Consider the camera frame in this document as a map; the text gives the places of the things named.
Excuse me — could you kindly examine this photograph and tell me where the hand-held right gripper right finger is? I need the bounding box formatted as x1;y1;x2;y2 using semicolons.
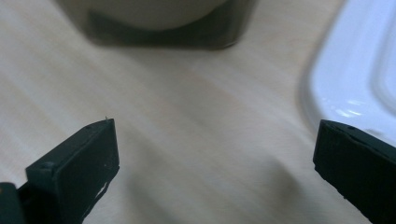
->
312;119;396;224

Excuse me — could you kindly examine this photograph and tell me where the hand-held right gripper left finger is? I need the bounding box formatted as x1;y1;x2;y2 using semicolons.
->
18;118;120;224

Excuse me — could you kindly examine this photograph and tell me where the white lid with grey handle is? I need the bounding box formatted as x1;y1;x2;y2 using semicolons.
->
300;0;396;147

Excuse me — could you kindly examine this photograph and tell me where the translucent brown storage box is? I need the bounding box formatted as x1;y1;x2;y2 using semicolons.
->
55;0;260;50

